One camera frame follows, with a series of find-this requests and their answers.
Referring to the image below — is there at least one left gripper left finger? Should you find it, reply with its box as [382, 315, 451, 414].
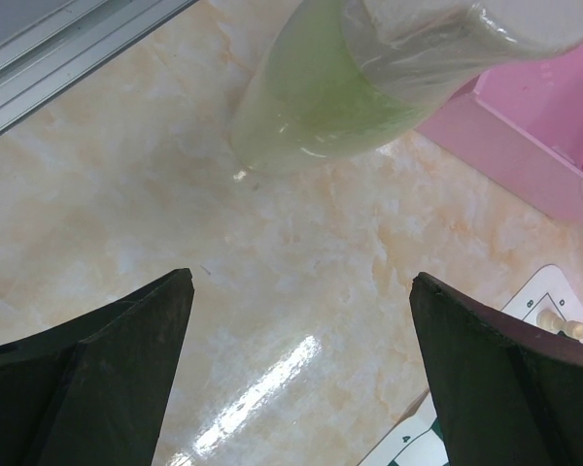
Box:
[0, 269, 194, 465]

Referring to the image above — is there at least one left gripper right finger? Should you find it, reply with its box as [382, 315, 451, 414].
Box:
[409, 273, 583, 465]

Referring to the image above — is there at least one green white chess board mat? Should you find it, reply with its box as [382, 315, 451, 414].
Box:
[360, 264, 583, 466]

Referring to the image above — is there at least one white rook corner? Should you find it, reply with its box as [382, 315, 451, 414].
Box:
[536, 309, 565, 334]

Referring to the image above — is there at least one white pawn corner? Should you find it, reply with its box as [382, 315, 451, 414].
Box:
[562, 320, 583, 341]

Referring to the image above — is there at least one pink plastic box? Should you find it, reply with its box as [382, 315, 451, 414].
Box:
[417, 45, 583, 223]

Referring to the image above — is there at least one green liquid bottle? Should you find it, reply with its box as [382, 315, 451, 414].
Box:
[230, 1, 583, 174]

